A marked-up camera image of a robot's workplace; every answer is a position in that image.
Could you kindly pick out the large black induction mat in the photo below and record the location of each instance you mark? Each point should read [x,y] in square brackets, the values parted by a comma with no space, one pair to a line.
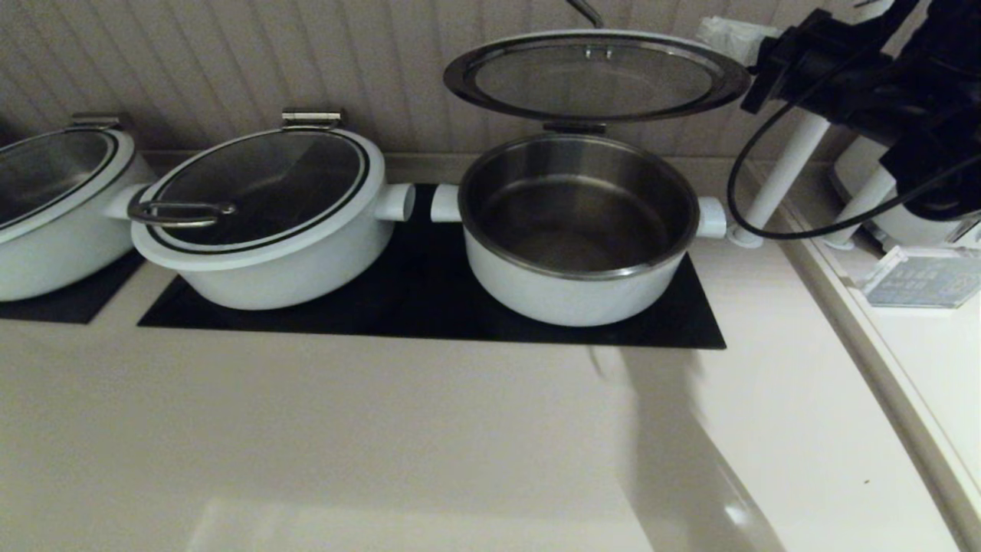
[429,307]

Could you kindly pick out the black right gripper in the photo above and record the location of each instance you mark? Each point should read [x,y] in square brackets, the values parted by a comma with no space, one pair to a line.
[812,61]

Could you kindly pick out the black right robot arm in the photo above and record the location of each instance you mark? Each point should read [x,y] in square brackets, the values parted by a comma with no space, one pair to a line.
[943,92]

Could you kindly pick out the white round pole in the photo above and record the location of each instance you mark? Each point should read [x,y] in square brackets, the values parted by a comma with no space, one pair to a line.
[782,176]
[862,207]

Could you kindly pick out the white toaster appliance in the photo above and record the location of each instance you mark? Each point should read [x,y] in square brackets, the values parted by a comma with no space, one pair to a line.
[854,165]

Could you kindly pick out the clear acrylic sign holder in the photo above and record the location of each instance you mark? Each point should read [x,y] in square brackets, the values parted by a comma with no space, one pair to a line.
[920,280]

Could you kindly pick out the small black induction mat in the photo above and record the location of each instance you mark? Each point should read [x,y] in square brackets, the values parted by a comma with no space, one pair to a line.
[77,303]

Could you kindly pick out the white pot with steel insert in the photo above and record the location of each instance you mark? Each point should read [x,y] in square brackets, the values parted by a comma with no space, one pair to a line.
[567,303]

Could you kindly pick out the glass lid with white rim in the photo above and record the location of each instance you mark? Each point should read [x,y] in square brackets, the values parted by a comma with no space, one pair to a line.
[46,169]
[291,176]
[598,80]

